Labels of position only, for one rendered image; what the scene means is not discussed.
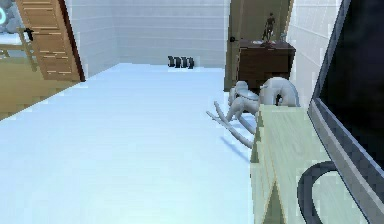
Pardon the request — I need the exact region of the grey rocking horse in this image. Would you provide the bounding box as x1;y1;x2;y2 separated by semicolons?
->
205;76;301;150

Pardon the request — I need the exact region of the brown wooden room door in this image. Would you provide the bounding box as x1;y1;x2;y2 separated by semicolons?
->
15;0;86;83

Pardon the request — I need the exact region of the olive brown room door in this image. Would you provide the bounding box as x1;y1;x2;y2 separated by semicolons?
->
223;0;246;92

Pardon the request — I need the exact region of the black television set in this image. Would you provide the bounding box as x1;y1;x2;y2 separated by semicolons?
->
296;0;384;224

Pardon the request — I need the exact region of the pale green wooden cabinet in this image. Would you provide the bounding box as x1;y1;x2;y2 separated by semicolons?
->
249;104;369;224

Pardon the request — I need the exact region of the dark brown wooden dresser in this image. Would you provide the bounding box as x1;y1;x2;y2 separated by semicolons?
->
237;38;297;95

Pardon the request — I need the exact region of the dark red figurine statue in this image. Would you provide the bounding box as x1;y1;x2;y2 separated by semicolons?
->
260;12;277;47

